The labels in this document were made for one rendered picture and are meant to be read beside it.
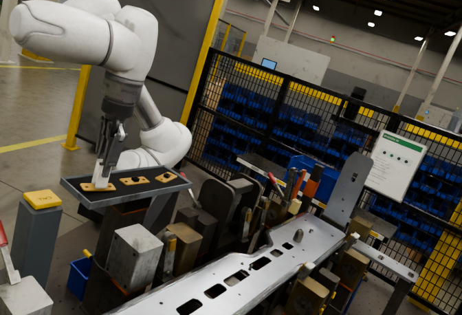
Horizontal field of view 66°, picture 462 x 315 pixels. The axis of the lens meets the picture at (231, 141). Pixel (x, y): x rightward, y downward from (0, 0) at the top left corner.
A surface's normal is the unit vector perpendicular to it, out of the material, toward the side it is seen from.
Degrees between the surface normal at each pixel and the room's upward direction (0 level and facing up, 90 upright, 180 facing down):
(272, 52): 90
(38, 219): 90
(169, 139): 75
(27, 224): 90
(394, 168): 90
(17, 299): 0
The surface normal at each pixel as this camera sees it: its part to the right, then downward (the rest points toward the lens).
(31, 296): 0.31, -0.92
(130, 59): 0.55, 0.47
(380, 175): -0.57, 0.04
